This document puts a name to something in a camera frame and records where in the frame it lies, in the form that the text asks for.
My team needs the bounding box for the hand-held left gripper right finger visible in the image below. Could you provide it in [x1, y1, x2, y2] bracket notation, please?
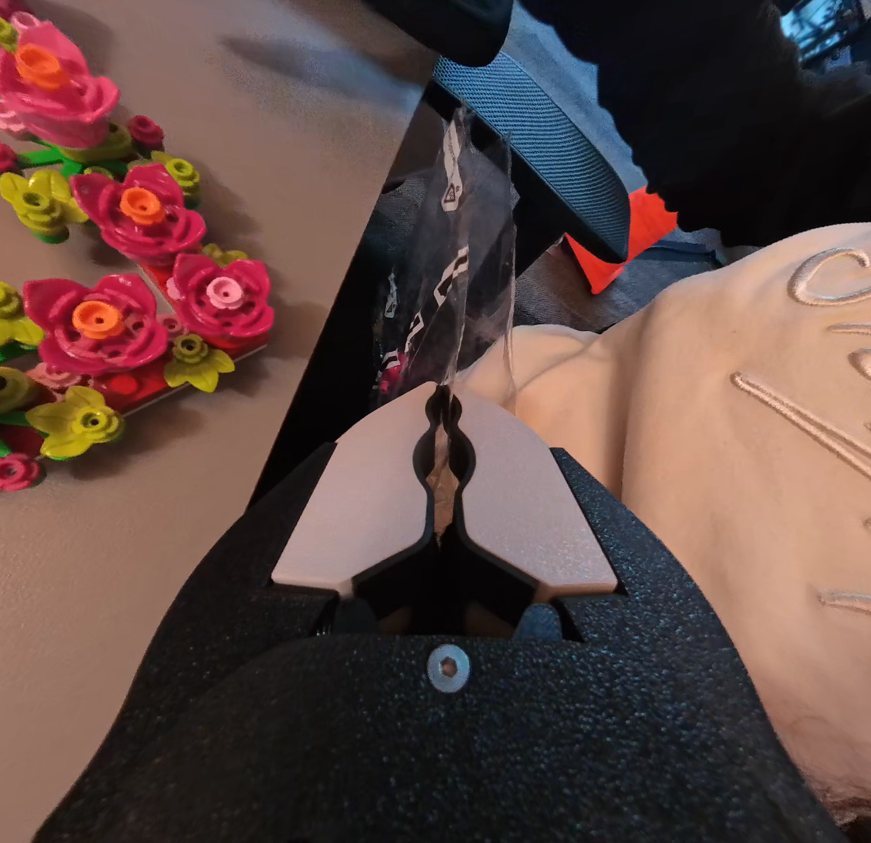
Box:
[445, 386, 621, 602]

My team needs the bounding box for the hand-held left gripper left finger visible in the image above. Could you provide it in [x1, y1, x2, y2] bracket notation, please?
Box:
[271, 380, 450, 600]

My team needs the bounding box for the clear plastic bag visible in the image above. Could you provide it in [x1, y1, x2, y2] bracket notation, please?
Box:
[367, 104, 525, 538]

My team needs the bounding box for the person's right forearm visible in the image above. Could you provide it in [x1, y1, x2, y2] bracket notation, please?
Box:
[510, 0, 871, 248]

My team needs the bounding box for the grey mesh office chair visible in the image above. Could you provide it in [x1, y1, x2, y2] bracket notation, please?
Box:
[381, 54, 722, 327]

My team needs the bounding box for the person's cream sweatshirt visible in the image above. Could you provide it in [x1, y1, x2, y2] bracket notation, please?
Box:
[468, 222, 871, 832]

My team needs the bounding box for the orange floor object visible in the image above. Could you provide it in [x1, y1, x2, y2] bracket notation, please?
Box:
[563, 186, 681, 297]

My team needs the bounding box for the toy brick flower bouquet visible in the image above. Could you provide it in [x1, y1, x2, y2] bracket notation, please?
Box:
[0, 0, 276, 493]

